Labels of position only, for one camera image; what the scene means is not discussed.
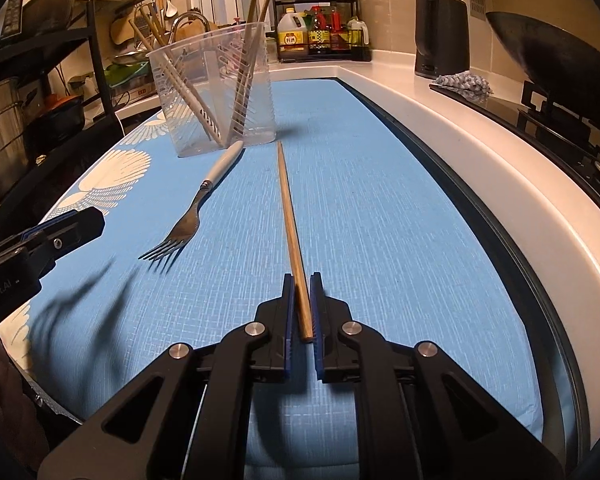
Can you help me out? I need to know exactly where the blue patterned table mat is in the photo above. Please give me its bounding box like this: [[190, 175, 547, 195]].
[[0, 79, 543, 479]]

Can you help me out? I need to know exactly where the chrome kitchen faucet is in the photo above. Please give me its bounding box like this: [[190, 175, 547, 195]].
[[168, 8, 212, 44]]

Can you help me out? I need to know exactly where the wooden cutting board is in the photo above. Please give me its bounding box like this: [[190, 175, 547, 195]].
[[172, 14, 221, 42]]

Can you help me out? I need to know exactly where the black metal shelf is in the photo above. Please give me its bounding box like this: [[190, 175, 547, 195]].
[[0, 0, 123, 240]]

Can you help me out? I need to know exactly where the black condiment rack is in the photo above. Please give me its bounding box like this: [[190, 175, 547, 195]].
[[273, 0, 372, 63]]

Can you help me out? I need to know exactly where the clear plastic utensil holder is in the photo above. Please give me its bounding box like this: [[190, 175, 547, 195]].
[[148, 23, 276, 158]]

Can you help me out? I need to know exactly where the white handled metal fork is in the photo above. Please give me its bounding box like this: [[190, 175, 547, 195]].
[[138, 141, 244, 262]]

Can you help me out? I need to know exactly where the black electric kettle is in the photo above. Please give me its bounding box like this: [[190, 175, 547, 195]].
[[415, 0, 470, 79]]

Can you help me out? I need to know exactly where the stainless steel pot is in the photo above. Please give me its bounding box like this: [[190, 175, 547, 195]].
[[0, 78, 29, 196]]

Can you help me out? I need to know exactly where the black gas stove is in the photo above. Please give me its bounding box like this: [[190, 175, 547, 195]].
[[429, 81, 600, 208]]

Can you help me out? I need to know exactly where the microwave oven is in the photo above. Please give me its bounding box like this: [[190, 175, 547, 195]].
[[0, 0, 23, 39]]

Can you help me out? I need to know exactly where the blue checked cloth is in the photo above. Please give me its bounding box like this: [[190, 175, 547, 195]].
[[434, 70, 492, 101]]

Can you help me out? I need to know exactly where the black wok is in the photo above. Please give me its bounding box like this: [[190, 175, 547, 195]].
[[486, 11, 600, 122]]

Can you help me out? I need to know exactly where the dark bowl on shelf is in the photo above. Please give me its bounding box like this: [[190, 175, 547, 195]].
[[21, 0, 74, 37]]

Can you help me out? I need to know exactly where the yellow oil jug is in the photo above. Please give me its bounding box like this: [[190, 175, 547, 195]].
[[277, 8, 309, 60]]

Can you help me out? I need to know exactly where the wooden chopstick in holder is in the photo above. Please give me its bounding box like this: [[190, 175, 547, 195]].
[[228, 0, 258, 140], [128, 18, 224, 146], [246, 0, 271, 110]]

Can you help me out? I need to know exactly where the orange lidded pot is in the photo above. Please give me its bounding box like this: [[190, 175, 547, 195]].
[[40, 96, 85, 136]]

